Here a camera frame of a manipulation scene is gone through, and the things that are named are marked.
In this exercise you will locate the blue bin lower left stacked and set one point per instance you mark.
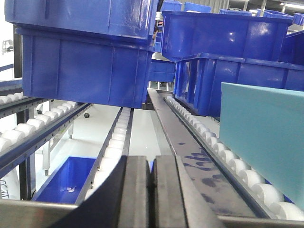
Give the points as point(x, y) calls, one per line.
point(84, 69)

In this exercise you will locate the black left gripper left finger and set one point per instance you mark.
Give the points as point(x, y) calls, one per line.
point(122, 201)

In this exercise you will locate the blue bin stacked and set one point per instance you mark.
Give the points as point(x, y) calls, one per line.
point(123, 20)
point(84, 69)

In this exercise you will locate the blue bin upper right tilted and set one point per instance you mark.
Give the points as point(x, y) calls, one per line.
point(188, 33)

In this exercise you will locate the blue bin upper left stacked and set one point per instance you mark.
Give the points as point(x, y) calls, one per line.
point(123, 20)

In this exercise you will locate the blue bin far right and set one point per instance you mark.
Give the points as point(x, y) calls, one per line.
point(293, 48)

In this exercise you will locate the white roller track right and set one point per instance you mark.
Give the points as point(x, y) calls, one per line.
point(248, 181)

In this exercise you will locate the white roller track far left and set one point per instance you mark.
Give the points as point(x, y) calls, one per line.
point(19, 105)

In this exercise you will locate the white roller track middle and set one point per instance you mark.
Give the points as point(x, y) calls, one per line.
point(115, 145)

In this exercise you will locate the blue bin on lower shelf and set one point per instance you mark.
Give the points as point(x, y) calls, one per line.
point(66, 181)

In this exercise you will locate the steel shelf front beam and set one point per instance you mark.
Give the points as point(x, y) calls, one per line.
point(32, 214)

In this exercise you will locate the dark metal divider rail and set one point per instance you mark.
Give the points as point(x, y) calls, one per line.
point(210, 182)

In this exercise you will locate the white roller track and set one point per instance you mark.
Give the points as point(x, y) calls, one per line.
point(248, 181)
point(19, 105)
point(115, 145)
point(26, 138)

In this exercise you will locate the light teal plastic bin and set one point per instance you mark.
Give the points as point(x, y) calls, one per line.
point(265, 127)

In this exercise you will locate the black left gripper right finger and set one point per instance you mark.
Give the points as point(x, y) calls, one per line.
point(177, 202)

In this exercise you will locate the blue bin lower right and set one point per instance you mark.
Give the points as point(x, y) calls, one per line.
point(199, 78)

